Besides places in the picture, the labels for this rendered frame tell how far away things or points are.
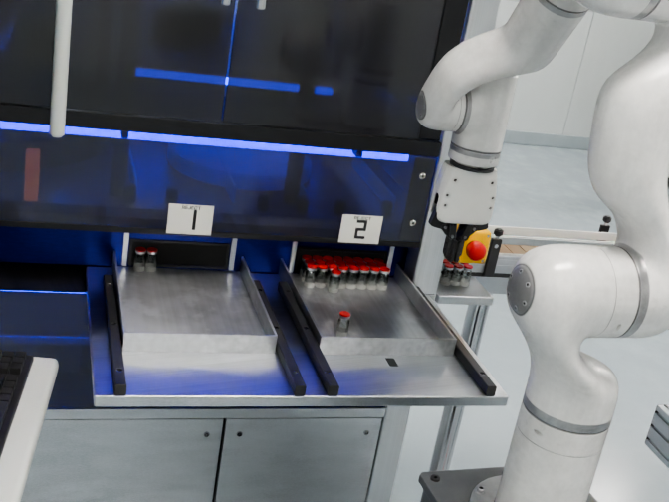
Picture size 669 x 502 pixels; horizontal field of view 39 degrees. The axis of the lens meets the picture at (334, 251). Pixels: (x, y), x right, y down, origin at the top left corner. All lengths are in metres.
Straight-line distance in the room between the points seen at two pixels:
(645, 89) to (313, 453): 1.23
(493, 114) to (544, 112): 5.81
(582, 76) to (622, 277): 6.23
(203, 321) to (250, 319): 0.09
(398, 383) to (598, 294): 0.54
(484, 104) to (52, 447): 1.10
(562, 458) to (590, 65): 6.24
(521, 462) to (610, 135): 0.46
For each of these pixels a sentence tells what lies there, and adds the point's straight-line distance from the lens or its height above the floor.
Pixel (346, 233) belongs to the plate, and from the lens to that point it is 1.89.
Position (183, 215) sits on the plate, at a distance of 1.81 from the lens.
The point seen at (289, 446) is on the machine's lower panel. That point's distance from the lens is 2.11.
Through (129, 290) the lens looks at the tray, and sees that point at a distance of 1.83.
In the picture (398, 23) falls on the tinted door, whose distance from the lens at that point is 1.81.
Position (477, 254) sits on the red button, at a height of 0.99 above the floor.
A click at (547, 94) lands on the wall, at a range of 7.32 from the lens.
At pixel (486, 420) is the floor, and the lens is 3.40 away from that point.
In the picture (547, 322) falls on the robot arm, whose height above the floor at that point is 1.20.
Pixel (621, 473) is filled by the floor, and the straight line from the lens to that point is 3.35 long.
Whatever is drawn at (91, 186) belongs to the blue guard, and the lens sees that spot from 1.78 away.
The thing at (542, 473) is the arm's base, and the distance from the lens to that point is 1.33.
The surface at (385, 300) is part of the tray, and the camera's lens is 1.94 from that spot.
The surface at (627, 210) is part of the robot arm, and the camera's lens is 1.23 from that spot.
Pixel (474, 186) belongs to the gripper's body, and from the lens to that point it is 1.59.
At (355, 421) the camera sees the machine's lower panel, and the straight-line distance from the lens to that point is 2.12.
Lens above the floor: 1.67
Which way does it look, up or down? 22 degrees down
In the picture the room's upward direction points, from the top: 10 degrees clockwise
